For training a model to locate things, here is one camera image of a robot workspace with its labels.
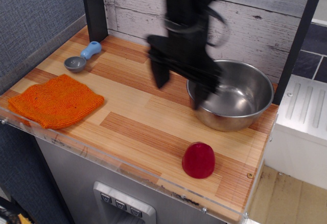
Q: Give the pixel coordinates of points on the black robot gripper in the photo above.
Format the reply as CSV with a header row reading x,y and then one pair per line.
x,y
184,51

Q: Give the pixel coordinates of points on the red egg-shaped object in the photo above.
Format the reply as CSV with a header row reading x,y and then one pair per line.
x,y
199,160

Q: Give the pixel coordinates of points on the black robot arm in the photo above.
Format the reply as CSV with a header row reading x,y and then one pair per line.
x,y
186,12

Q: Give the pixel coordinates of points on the stainless steel bowl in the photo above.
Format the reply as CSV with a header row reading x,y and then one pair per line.
x,y
243,94

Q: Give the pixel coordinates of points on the yellow object bottom left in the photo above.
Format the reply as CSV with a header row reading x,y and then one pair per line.
x,y
23,220

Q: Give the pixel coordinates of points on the clear acrylic edge guard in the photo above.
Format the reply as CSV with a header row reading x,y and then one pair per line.
x,y
191,198

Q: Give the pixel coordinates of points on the orange knitted cloth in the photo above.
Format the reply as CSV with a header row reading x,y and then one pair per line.
x,y
56,104

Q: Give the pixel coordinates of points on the white toy sink unit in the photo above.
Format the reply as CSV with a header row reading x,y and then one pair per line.
x,y
297,145

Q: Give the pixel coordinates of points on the silver toy fridge cabinet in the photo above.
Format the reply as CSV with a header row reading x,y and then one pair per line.
x,y
95,194

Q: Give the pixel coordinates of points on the grey scoop blue handle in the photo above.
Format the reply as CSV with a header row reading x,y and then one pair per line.
x,y
76,64

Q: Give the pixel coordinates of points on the black left frame post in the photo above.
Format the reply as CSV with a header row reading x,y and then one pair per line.
x,y
96,19

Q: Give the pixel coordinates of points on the black frame post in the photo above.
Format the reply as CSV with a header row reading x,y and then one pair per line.
x,y
96,19
300,35

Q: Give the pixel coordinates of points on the black right frame post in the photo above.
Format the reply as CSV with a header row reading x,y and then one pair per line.
x,y
300,35

